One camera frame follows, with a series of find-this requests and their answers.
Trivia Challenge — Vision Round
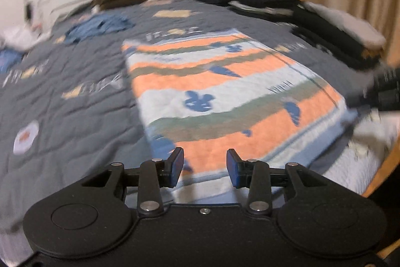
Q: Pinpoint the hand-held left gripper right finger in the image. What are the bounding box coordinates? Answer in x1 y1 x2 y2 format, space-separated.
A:
226 148 326 214

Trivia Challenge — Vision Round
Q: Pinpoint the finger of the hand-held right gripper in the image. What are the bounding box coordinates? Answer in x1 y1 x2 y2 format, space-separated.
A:
346 89 400 112
372 66 400 90

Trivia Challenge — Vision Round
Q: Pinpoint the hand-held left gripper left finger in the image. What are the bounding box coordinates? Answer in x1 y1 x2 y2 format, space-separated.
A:
80 147 185 214

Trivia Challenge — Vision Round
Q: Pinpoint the blue orange patterned towel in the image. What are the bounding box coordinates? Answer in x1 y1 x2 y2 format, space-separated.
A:
121 28 351 205

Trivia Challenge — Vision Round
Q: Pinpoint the stack of folded dark clothes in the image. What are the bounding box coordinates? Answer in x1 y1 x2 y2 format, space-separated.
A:
290 4 385 70

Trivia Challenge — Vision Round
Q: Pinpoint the white mattress sheet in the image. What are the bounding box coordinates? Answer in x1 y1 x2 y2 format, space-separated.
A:
322 111 398 196

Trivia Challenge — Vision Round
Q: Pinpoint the grey quilted bedspread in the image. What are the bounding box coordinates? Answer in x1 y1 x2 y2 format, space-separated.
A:
0 0 400 236

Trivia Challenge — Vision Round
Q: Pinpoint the blue crumpled shirt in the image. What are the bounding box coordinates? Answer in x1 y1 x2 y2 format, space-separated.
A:
64 14 135 44

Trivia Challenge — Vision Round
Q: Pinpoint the blue quilted pillow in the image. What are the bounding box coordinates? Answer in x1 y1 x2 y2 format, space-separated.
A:
0 48 26 74

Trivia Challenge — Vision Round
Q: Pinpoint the light grey hoodie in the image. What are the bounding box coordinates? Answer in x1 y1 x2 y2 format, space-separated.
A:
0 25 41 50

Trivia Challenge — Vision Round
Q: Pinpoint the black hairbrush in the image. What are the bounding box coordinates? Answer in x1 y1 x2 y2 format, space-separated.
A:
21 0 34 27

